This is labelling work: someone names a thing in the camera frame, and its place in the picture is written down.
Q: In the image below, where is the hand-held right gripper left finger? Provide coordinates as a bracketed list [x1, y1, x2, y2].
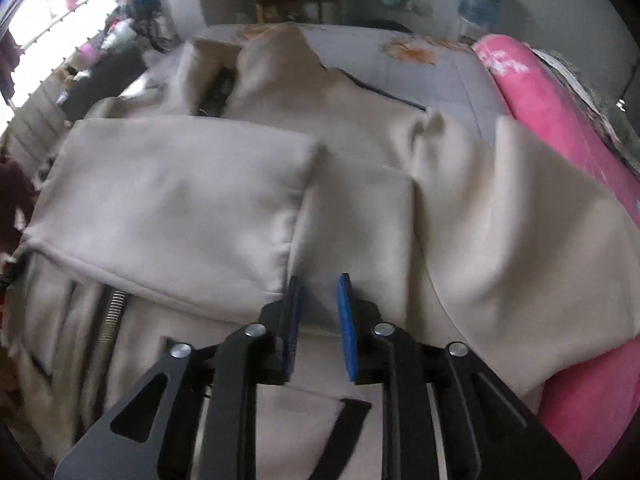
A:
[54, 275, 303, 480]

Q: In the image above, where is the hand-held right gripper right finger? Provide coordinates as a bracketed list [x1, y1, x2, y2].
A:
[337, 273, 582, 480]

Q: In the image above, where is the beige zip jacket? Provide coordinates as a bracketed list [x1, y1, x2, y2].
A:
[2, 22, 640, 480]

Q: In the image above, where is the grey floral bed sheet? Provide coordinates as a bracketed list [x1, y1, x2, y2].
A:
[120, 24, 511, 141]

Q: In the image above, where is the pink floral quilt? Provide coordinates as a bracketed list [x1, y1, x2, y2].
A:
[472, 35, 640, 480]

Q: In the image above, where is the maroon garment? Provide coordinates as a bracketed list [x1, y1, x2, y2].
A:
[0, 157, 38, 246]

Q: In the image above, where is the grey lace pillow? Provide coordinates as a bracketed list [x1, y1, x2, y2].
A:
[530, 47, 640, 126]

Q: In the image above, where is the pile of household clutter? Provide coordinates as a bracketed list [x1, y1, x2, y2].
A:
[55, 0, 181, 106]

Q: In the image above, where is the blue water jug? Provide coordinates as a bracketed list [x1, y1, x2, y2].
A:
[457, 0, 506, 43]

